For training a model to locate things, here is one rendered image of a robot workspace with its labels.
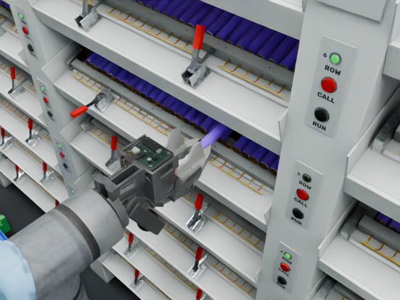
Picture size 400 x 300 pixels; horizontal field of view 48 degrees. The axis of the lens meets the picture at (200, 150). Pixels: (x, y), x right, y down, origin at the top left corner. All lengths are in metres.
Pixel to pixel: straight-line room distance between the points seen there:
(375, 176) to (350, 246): 0.18
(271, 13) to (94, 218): 0.33
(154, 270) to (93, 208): 0.78
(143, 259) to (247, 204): 0.66
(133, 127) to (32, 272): 0.44
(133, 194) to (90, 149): 0.53
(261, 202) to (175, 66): 0.27
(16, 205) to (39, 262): 1.50
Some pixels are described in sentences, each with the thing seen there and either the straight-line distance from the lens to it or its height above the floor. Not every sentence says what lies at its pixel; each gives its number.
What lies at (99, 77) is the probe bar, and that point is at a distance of 1.01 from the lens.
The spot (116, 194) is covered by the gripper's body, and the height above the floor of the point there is 1.03.
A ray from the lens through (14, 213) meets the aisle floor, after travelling 2.05.
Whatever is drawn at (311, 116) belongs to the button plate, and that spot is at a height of 1.14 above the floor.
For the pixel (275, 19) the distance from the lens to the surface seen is 0.55.
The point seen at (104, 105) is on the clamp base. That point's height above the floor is 0.90.
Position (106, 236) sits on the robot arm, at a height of 1.00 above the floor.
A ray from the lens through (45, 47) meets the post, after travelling 1.05.
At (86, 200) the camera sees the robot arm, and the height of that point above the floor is 1.03.
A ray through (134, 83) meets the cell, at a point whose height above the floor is 0.93.
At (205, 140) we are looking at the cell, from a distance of 0.75.
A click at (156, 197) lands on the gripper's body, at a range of 0.65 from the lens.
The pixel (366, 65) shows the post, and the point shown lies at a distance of 0.50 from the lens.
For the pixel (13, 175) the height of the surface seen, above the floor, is 0.14.
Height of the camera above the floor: 1.49
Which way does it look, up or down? 44 degrees down
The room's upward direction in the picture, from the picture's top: straight up
